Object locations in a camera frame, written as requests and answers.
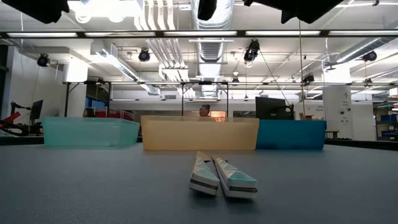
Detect blue-patterned-handle cutlery piece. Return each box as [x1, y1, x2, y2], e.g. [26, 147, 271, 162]
[211, 154, 259, 200]
[188, 151, 221, 197]

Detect white ceiling pipes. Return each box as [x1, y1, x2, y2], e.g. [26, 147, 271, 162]
[135, 0, 190, 82]

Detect black flat monitor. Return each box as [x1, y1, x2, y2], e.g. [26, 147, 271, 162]
[255, 96, 295, 121]

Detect orange plastic bin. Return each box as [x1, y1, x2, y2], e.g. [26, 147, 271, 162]
[140, 114, 260, 152]

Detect red crates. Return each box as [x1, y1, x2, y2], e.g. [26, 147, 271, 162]
[95, 106, 136, 122]

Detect blue plastic bin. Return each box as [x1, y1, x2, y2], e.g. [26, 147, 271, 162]
[256, 119, 328, 151]

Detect white column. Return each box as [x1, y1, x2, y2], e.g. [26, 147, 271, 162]
[323, 67, 354, 139]

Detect teal plastic bin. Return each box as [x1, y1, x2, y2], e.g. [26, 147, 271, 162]
[42, 116, 141, 148]

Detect small dark monitor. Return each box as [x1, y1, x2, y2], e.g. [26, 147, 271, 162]
[30, 99, 44, 124]

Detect blue-grey table mat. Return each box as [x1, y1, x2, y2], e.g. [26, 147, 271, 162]
[0, 142, 398, 224]

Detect silver ventilation duct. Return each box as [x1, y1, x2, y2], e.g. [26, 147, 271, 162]
[191, 0, 234, 98]

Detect black aluminium table frame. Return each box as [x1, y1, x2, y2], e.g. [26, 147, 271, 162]
[0, 30, 398, 152]

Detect background black frame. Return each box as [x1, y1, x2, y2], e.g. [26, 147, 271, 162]
[63, 80, 230, 118]

